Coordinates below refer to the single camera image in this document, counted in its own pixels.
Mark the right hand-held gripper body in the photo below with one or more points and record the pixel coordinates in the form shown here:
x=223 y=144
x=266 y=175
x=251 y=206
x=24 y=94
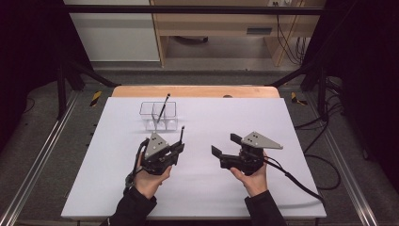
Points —
x=258 y=141

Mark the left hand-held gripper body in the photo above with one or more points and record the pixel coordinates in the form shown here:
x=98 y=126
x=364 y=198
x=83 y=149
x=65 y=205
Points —
x=155 y=147

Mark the black pen with silver tip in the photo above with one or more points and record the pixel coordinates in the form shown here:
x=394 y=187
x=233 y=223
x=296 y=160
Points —
x=163 y=108
x=182 y=135

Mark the clear plastic divided organizer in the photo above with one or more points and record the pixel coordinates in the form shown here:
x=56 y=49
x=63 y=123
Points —
x=150 y=121

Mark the person's left hand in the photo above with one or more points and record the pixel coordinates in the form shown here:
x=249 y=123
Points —
x=150 y=183

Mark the person's right hand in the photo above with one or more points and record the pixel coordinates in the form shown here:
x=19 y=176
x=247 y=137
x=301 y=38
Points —
x=255 y=183

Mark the white table cover board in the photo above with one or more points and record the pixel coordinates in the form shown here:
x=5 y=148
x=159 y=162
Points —
x=200 y=194

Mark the yellow black tape strip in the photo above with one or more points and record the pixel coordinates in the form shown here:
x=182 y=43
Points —
x=295 y=99
x=95 y=98

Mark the wooden table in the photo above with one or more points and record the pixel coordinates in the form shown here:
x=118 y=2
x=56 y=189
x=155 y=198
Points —
x=200 y=91

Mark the black metal stand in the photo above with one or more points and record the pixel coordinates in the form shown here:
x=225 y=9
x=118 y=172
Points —
x=61 y=94
x=322 y=94

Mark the black curved object under desk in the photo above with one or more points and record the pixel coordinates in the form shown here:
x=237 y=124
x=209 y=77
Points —
x=194 y=39

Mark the white cabinet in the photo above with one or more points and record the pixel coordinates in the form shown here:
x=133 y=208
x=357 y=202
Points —
x=116 y=37

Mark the light wooden desk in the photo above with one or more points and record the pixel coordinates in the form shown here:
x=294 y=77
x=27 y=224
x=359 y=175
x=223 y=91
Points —
x=219 y=23

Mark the black curtain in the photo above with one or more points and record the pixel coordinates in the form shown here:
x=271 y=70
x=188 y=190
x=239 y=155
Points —
x=28 y=56
x=367 y=78

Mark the white power strip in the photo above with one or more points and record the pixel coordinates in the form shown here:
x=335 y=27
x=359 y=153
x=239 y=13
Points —
x=280 y=3

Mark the aluminium floor rail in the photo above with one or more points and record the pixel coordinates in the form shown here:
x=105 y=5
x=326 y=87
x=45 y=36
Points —
x=40 y=153
x=342 y=157

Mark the black horizontal frame bar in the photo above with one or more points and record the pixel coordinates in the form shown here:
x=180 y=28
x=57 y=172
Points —
x=188 y=9

